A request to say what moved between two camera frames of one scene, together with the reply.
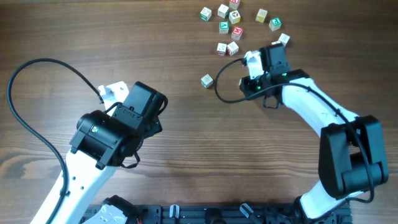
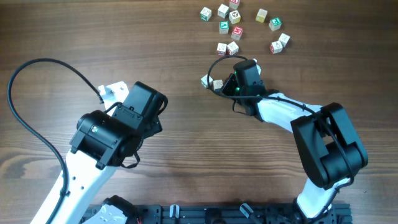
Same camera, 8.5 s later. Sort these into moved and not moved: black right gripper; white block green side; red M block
Moved: black right gripper
Not moved: red M block; white block green side
